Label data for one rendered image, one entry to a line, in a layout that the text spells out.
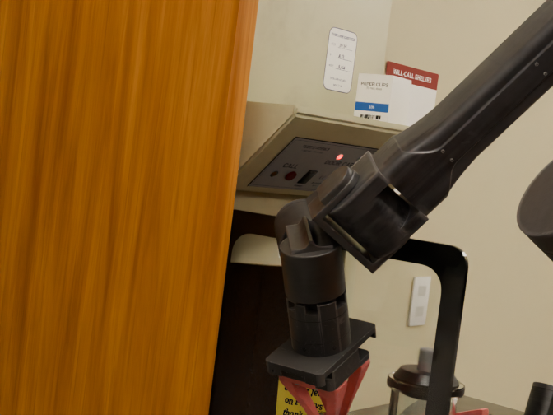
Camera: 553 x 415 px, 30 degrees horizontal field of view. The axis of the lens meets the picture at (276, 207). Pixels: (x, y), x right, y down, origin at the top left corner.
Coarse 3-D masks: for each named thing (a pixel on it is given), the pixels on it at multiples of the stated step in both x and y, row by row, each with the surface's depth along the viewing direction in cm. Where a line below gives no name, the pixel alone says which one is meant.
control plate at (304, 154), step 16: (288, 144) 113; (304, 144) 115; (320, 144) 117; (336, 144) 119; (272, 160) 115; (288, 160) 116; (304, 160) 118; (320, 160) 120; (336, 160) 122; (352, 160) 124; (256, 176) 116; (320, 176) 124
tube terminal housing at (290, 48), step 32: (288, 0) 123; (320, 0) 128; (352, 0) 133; (384, 0) 138; (256, 32) 119; (288, 32) 124; (320, 32) 129; (384, 32) 139; (256, 64) 120; (288, 64) 125; (320, 64) 129; (256, 96) 121; (288, 96) 125; (320, 96) 130; (352, 96) 136; (256, 192) 123
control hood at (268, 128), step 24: (264, 120) 111; (288, 120) 110; (312, 120) 111; (336, 120) 115; (360, 120) 118; (264, 144) 112; (360, 144) 122; (240, 168) 113; (264, 192) 121; (288, 192) 123; (312, 192) 127
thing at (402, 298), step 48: (240, 240) 114; (240, 288) 114; (384, 288) 104; (432, 288) 101; (240, 336) 114; (288, 336) 110; (384, 336) 104; (432, 336) 101; (240, 384) 113; (384, 384) 104; (432, 384) 101
